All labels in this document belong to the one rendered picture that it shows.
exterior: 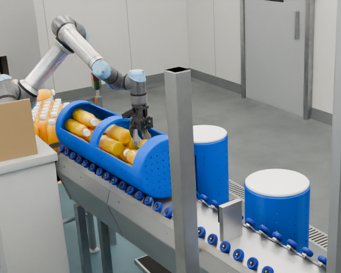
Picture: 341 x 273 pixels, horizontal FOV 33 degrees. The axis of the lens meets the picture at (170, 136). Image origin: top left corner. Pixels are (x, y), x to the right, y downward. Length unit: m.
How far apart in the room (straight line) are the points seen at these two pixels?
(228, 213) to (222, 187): 0.93
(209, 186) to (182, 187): 1.31
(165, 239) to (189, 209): 0.63
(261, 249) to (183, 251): 0.42
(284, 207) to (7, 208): 1.26
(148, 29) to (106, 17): 0.67
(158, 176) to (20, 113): 0.69
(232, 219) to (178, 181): 0.51
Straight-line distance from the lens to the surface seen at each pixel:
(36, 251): 2.91
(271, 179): 2.58
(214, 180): 3.14
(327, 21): 6.25
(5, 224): 2.80
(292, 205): 2.48
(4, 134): 2.70
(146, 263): 3.67
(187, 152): 1.81
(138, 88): 2.59
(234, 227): 2.32
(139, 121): 2.60
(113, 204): 2.83
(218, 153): 3.10
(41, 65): 2.91
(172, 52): 8.44
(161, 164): 2.56
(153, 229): 2.57
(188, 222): 1.91
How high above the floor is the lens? 2.10
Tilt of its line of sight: 20 degrees down
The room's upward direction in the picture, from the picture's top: 3 degrees counter-clockwise
